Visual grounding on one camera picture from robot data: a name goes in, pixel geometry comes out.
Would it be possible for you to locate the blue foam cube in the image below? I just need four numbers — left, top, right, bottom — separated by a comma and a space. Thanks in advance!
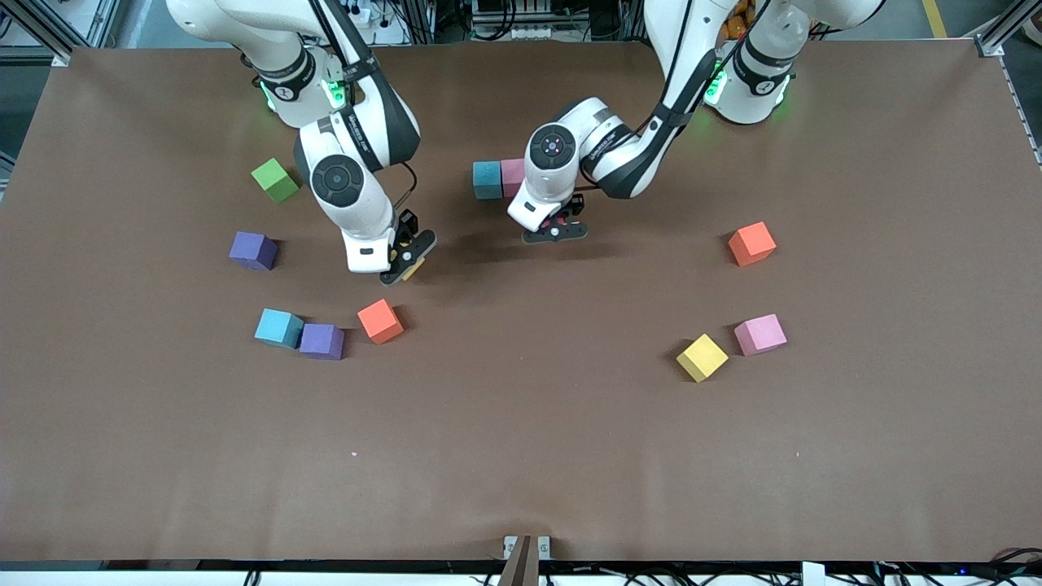
254, 308, 305, 350
473, 160, 504, 201

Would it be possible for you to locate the purple foam cube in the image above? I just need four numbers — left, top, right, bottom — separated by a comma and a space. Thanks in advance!
299, 323, 345, 361
228, 231, 279, 271

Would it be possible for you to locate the orange foam cube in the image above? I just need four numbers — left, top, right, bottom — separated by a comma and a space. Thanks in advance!
728, 221, 777, 268
357, 299, 405, 345

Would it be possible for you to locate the green foam cube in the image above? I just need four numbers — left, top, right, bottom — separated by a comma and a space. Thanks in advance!
251, 158, 300, 204

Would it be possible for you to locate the black equipment rack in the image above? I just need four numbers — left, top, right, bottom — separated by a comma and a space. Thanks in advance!
471, 0, 644, 42

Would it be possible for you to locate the brown paper table cover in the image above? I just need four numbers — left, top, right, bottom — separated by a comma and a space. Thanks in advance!
0, 41, 1042, 562

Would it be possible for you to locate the bag of orange snacks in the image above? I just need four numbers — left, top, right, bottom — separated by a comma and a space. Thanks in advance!
720, 0, 754, 40

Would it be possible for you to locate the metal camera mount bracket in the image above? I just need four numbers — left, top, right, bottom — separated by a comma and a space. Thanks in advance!
498, 535, 553, 586

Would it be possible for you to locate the aluminium frame profile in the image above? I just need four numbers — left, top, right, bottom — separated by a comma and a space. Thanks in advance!
0, 0, 74, 66
973, 0, 1042, 58

